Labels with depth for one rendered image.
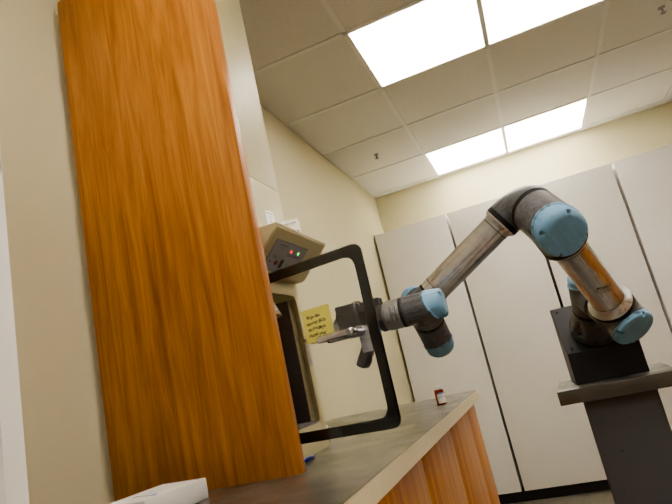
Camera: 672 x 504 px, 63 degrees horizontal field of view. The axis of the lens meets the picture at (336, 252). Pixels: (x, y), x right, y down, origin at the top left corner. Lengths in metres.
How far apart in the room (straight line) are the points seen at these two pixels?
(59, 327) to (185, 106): 0.62
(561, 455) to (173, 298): 3.44
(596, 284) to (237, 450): 0.96
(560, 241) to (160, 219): 0.96
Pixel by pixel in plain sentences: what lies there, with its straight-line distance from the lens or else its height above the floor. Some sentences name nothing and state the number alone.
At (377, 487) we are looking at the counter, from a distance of 1.01.
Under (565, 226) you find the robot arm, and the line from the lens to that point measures 1.34.
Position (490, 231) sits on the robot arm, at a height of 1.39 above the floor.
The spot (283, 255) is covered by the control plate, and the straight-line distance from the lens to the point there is 1.43.
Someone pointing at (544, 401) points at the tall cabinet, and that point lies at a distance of 4.30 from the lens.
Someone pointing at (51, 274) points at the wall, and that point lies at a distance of 1.51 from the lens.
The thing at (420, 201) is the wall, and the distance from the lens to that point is 4.96.
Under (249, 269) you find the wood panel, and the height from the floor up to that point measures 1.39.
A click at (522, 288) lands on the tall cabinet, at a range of 4.29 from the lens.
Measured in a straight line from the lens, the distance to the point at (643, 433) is 1.83.
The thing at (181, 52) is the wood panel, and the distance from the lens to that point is 1.54.
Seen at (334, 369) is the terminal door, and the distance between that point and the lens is 1.22.
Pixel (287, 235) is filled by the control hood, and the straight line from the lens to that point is 1.40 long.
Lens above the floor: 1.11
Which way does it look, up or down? 13 degrees up
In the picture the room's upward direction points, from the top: 13 degrees counter-clockwise
